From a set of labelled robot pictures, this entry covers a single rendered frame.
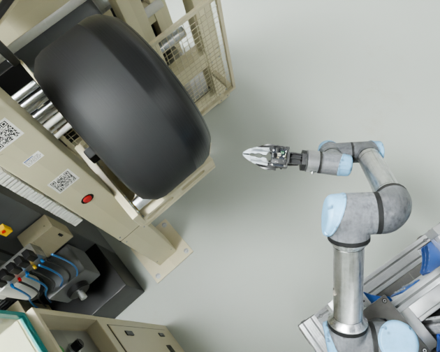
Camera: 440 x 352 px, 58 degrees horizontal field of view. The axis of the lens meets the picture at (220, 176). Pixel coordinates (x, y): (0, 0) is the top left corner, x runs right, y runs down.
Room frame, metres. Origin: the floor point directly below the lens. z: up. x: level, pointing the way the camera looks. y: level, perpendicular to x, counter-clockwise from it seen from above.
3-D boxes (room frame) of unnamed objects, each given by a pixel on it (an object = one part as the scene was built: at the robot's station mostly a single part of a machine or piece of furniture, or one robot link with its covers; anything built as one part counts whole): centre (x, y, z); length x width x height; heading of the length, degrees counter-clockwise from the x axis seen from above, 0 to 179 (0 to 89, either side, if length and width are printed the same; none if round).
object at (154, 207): (0.66, 0.19, 0.84); 0.36 x 0.09 x 0.06; 113
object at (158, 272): (0.67, 0.47, 0.01); 0.27 x 0.27 x 0.02; 23
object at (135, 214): (0.72, 0.40, 0.90); 0.40 x 0.03 x 0.10; 23
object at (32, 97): (1.05, 0.59, 1.05); 0.20 x 0.15 x 0.30; 113
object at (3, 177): (0.61, 0.53, 1.19); 0.05 x 0.04 x 0.48; 23
